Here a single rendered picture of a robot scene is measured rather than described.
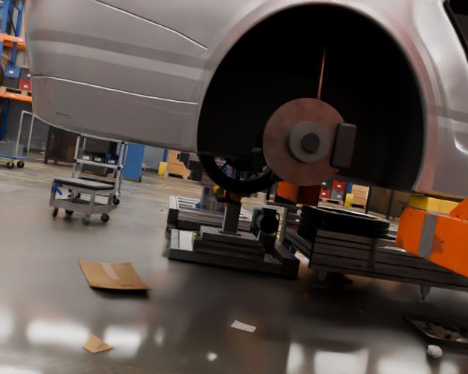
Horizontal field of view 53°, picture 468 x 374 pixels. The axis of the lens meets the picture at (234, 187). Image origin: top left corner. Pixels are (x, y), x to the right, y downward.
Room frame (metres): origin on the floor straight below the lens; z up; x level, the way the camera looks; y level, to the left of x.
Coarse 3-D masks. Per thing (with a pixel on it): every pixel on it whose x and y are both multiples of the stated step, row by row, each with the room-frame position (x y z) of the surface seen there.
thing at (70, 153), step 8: (56, 128) 10.11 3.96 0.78; (48, 136) 10.10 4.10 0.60; (56, 136) 10.11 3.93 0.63; (64, 136) 10.13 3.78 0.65; (72, 136) 10.15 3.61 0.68; (48, 144) 10.10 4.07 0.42; (56, 144) 10.12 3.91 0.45; (64, 144) 10.13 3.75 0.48; (72, 144) 10.15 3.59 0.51; (80, 144) 10.17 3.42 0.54; (48, 152) 10.10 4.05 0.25; (56, 152) 10.12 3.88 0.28; (64, 152) 10.14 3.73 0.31; (72, 152) 10.15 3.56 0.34; (56, 160) 10.12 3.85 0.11; (64, 160) 10.14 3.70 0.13; (72, 160) 10.16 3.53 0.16
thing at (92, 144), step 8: (88, 144) 9.35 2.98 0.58; (96, 144) 9.34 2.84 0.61; (104, 144) 9.34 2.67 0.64; (112, 144) 9.52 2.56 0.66; (104, 152) 9.34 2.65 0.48; (112, 152) 9.61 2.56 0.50; (88, 168) 9.34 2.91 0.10; (96, 168) 9.34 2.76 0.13; (104, 168) 9.33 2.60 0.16; (112, 168) 9.79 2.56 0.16; (104, 176) 9.33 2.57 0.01
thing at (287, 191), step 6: (282, 186) 3.86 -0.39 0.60; (288, 186) 3.67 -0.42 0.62; (294, 186) 3.49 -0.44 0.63; (300, 186) 3.35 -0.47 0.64; (306, 186) 3.36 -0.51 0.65; (312, 186) 3.37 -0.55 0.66; (318, 186) 3.37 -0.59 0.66; (282, 192) 3.83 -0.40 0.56; (288, 192) 3.63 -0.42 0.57; (294, 192) 3.46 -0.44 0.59; (300, 192) 3.36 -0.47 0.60; (306, 192) 3.36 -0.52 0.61; (312, 192) 3.37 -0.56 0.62; (318, 192) 3.37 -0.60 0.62; (288, 198) 3.60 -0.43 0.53; (294, 198) 3.43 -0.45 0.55; (300, 198) 3.36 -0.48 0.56; (306, 198) 3.36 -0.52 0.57; (312, 198) 3.37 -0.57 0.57; (318, 198) 3.37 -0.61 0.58; (306, 204) 3.36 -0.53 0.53; (312, 204) 3.36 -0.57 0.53
